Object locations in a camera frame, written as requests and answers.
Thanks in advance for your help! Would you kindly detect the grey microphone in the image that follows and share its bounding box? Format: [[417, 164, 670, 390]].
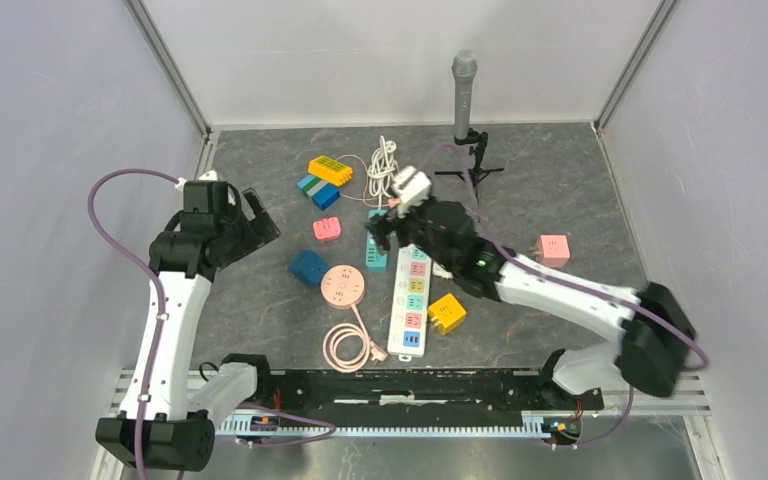
[[451, 49, 478, 141]]

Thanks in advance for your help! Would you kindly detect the white coiled power cord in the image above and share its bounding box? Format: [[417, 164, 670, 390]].
[[365, 135, 401, 203]]

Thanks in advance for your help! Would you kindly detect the black microphone tripod stand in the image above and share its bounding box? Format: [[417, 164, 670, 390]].
[[434, 127, 505, 208]]

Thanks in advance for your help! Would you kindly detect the thin pink charging cable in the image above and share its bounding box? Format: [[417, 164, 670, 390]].
[[337, 153, 399, 207]]

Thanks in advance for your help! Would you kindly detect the pink round socket reel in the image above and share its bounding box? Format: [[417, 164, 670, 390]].
[[320, 265, 366, 310]]

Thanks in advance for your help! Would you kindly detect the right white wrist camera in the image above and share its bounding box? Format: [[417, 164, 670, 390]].
[[390, 166, 432, 218]]

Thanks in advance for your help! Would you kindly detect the pink cube socket adapter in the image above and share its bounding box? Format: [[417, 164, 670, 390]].
[[534, 234, 571, 269]]

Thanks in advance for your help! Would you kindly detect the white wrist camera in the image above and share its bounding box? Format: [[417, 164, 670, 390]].
[[174, 170, 238, 213], [390, 166, 432, 218]]

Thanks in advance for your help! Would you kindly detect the white multicolour power strip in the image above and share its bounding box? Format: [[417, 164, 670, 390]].
[[386, 244, 432, 362]]

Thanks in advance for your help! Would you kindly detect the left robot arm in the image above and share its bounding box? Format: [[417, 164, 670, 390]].
[[95, 180, 280, 478]]

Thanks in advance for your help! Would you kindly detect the pink coiled cable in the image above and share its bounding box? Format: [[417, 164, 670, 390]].
[[322, 304, 390, 374]]

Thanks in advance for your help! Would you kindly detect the yellow rectangular power strip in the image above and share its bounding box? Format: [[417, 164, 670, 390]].
[[308, 155, 353, 187]]

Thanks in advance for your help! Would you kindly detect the grey slotted cable duct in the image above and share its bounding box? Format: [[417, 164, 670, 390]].
[[112, 370, 710, 440]]

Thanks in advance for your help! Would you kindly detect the yellow cube socket adapter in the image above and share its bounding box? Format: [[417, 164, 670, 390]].
[[428, 293, 467, 335]]

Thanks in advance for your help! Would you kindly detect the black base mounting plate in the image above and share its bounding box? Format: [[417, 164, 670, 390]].
[[248, 368, 604, 428]]

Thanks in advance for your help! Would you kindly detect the white plug adapter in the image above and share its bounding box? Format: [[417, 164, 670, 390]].
[[432, 262, 453, 280]]

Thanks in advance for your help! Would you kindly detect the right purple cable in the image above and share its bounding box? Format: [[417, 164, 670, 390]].
[[417, 142, 710, 452]]

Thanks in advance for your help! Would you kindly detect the teal power strip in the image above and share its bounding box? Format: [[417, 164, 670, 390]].
[[365, 231, 388, 273]]

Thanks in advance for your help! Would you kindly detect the blue green power strip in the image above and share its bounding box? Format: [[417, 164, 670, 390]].
[[297, 174, 341, 211]]

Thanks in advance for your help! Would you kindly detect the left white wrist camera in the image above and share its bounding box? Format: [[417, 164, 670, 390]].
[[174, 170, 238, 213]]

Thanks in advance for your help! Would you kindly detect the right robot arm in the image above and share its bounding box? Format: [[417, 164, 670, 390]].
[[366, 199, 698, 408]]

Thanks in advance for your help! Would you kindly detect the blue white cube adapter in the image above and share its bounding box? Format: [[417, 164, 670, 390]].
[[287, 249, 330, 286]]

